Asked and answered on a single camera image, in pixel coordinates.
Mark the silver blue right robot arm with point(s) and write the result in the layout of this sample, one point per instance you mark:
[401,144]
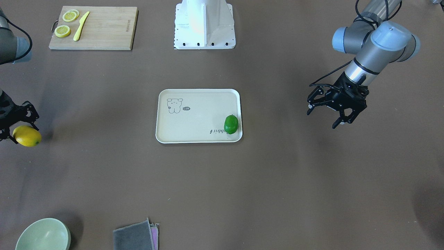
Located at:
[15,47]

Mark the yellow lemon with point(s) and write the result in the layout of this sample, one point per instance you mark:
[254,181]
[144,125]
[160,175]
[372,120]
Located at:
[27,136]

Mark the lemon slice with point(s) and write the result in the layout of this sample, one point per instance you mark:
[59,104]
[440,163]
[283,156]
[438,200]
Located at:
[70,15]
[62,31]

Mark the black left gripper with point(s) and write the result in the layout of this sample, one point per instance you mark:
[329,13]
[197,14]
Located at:
[335,103]

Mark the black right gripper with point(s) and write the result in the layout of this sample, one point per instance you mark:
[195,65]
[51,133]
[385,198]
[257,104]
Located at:
[7,113]

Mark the beige rectangular tray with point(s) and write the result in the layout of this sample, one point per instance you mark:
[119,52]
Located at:
[197,116]

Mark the yellow plastic knife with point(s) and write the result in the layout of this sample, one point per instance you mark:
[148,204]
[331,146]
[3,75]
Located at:
[82,21]

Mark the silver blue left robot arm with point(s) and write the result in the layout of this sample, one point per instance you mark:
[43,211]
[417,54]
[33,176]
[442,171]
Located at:
[375,41]

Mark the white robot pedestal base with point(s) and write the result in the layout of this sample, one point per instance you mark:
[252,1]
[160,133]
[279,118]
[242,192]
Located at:
[204,24]

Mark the light green bowl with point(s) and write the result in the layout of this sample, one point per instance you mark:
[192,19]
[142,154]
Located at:
[45,234]

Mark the bamboo cutting board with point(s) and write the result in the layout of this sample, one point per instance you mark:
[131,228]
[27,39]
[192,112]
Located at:
[106,28]

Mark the grey folded cloth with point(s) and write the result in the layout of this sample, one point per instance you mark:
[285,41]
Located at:
[139,236]

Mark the green lime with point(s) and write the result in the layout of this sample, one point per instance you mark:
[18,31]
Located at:
[231,124]

